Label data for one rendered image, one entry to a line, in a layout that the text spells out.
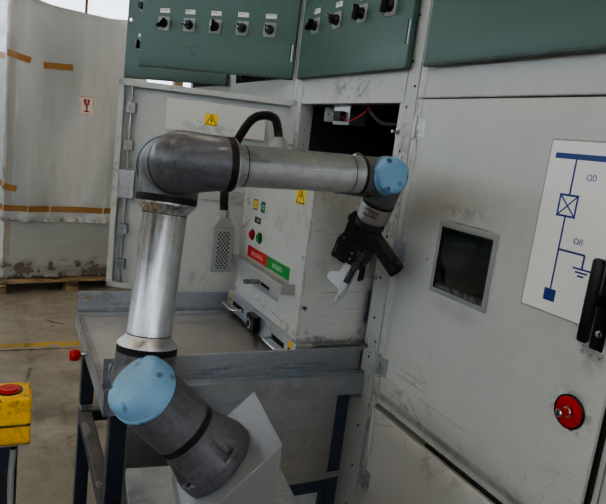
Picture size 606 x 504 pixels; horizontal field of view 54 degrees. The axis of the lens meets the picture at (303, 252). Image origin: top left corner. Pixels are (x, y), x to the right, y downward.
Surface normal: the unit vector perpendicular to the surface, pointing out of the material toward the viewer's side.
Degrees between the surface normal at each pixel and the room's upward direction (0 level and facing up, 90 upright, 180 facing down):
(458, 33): 90
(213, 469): 76
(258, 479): 90
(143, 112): 90
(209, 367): 90
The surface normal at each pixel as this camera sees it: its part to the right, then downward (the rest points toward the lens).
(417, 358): -0.89, -0.03
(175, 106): -0.02, 0.18
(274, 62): -0.34, 0.13
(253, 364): 0.44, 0.22
